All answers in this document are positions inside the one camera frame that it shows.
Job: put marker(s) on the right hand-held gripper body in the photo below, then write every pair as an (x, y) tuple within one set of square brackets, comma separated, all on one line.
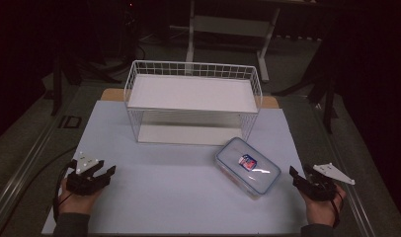
[(320, 190)]

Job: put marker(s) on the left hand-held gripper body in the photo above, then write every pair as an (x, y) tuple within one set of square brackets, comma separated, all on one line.
[(83, 184)]

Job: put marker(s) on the person's left hand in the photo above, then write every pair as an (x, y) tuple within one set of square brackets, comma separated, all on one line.
[(76, 203)]

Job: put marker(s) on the person's right hand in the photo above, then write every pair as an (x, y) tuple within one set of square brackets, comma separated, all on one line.
[(322, 212)]

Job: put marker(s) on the clear plastic food container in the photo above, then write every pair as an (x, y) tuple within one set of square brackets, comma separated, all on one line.
[(248, 171)]

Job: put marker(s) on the pale blue table mat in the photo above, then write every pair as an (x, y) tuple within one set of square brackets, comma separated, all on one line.
[(155, 187)]

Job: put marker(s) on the black tripod stand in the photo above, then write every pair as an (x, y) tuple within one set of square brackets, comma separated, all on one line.
[(320, 85)]

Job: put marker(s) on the white metal stand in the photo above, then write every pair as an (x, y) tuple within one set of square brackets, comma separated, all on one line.
[(231, 26)]

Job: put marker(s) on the metal floor rail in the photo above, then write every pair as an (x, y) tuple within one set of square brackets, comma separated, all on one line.
[(27, 164), (350, 184)]

